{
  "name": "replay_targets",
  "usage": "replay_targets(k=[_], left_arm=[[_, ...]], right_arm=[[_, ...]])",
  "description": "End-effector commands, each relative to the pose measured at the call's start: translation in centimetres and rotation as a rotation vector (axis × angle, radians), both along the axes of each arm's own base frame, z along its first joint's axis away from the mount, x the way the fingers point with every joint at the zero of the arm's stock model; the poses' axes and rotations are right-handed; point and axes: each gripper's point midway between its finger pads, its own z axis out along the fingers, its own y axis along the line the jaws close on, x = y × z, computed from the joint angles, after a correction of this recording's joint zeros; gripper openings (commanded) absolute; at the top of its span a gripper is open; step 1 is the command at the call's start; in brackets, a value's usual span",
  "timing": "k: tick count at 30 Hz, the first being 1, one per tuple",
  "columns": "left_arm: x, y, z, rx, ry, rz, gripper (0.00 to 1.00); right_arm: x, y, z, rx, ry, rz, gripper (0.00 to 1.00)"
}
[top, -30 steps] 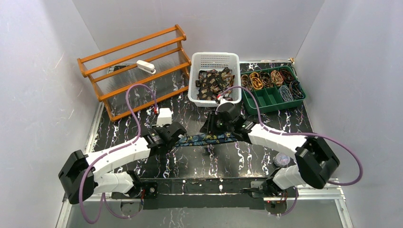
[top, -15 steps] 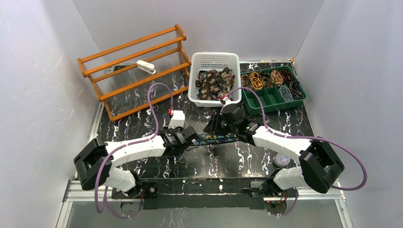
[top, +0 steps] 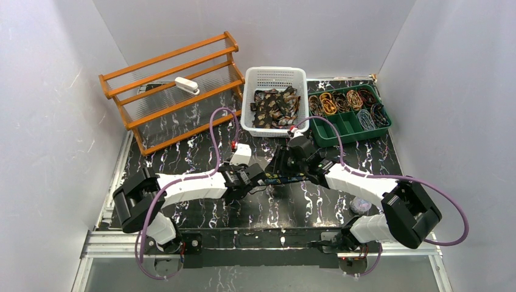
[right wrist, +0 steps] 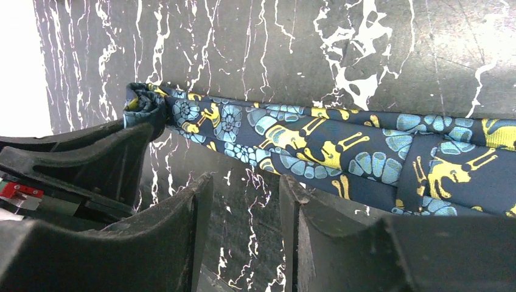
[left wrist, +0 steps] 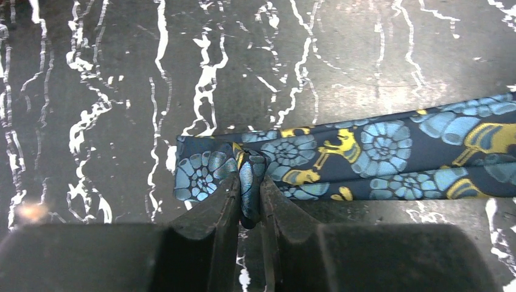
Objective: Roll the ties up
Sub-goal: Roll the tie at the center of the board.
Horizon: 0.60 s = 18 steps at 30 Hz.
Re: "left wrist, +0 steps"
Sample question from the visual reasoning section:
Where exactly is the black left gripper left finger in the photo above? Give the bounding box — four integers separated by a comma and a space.
1, 173, 240, 291

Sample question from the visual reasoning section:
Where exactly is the blue floral tie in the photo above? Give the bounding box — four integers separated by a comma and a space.
173, 92, 515, 229

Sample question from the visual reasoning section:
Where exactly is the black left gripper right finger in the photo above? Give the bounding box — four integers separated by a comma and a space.
260, 178, 498, 291

